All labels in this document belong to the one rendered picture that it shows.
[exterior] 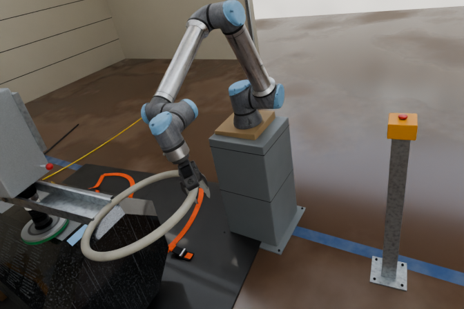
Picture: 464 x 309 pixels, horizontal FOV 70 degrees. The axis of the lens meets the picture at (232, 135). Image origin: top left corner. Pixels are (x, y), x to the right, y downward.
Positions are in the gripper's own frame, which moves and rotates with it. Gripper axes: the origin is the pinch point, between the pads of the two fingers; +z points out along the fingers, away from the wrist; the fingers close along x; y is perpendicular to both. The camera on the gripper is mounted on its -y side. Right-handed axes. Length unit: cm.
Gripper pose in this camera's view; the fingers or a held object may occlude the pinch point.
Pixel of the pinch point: (202, 198)
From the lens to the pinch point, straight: 133.8
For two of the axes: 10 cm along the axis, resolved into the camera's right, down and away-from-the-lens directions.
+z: 3.9, 8.3, 3.9
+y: -2.0, -3.4, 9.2
